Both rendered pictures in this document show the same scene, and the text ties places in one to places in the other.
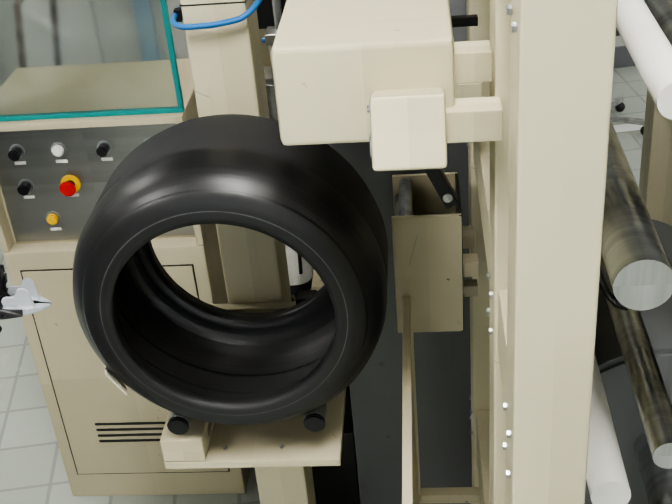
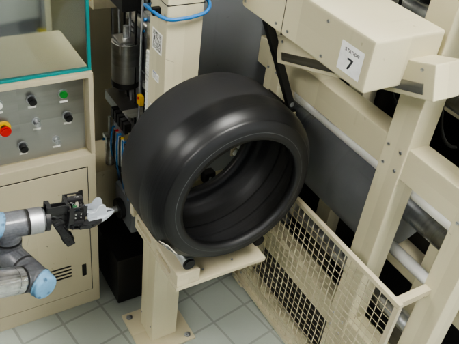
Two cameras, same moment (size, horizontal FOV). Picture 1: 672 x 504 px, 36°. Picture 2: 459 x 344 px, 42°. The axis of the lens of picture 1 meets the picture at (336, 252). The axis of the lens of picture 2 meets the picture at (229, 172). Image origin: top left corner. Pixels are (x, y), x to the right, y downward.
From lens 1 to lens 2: 1.31 m
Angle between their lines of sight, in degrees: 34
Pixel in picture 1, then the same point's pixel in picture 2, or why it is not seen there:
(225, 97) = (182, 61)
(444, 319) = not seen: hidden behind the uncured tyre
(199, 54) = (173, 36)
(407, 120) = (448, 74)
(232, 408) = (231, 244)
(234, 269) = not seen: hidden behind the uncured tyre
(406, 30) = (418, 25)
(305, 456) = (247, 261)
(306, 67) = (388, 50)
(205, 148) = (233, 96)
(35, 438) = not seen: outside the picture
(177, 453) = (185, 280)
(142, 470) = (37, 304)
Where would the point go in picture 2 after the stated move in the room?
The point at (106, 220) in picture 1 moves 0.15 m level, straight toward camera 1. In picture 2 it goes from (188, 150) to (229, 174)
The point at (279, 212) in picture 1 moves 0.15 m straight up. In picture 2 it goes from (285, 127) to (294, 84)
